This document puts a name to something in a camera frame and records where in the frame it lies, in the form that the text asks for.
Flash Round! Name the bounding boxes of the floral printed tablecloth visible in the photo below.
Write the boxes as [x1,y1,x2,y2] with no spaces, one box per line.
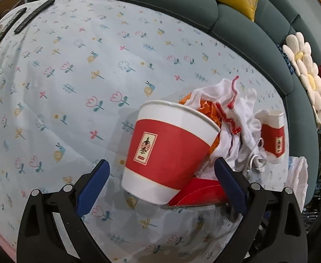
[0,0,289,263]

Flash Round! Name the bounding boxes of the small red white paper cup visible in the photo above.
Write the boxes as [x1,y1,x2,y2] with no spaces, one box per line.
[255,110,285,165]

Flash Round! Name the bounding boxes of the large red white paper cup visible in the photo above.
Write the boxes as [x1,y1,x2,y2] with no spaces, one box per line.
[121,100,221,205]

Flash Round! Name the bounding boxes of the orange plastic wrapper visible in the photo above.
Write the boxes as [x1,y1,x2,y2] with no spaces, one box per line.
[178,94,221,154]

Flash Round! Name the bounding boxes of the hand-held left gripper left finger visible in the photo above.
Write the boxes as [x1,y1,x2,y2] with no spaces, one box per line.
[16,159,112,263]

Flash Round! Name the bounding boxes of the flower shaped plush cushion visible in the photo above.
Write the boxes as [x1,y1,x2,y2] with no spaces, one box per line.
[282,32,321,128]

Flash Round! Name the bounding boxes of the dark green sofa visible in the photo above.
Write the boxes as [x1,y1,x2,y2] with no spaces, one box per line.
[33,0,321,206]

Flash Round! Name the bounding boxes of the white plastic trash bag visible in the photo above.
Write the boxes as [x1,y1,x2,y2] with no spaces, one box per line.
[288,156,309,211]

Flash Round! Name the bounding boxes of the wooden chair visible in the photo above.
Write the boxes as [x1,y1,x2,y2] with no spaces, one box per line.
[0,0,27,20]

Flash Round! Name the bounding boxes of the blue scrunchie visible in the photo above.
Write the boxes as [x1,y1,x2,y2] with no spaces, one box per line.
[277,44,295,74]

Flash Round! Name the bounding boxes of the black remote control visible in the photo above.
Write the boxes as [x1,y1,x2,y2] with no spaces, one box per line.
[14,0,55,33]
[0,7,27,49]

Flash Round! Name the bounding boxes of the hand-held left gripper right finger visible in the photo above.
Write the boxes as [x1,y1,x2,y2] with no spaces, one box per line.
[215,157,309,263]

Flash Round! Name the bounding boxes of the white cloth with red trim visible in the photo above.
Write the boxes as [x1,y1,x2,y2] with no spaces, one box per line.
[190,77,268,176]

